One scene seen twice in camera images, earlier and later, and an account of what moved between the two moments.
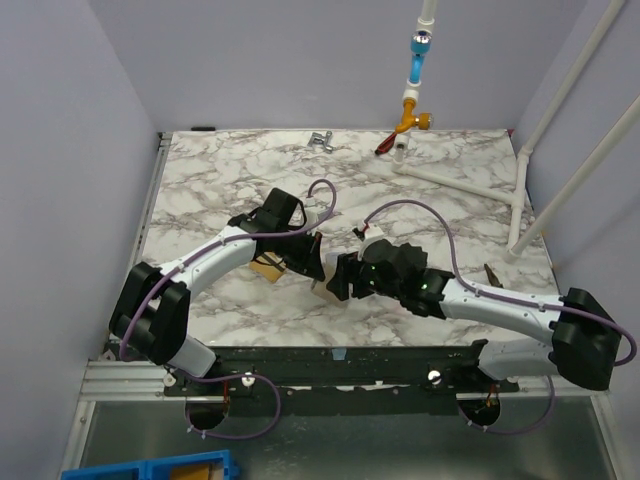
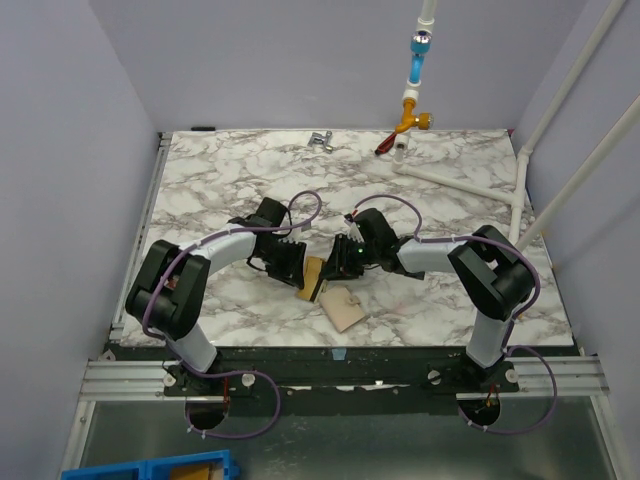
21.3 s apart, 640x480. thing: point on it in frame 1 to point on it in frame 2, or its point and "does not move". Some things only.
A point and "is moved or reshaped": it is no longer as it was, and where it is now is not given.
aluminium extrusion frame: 122,380 does not move
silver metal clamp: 323,139 does not move
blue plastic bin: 216,465 does not move
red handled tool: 387,144 does not move
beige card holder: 329,261 is moved or reshaped
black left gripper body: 292,247 to 282,258
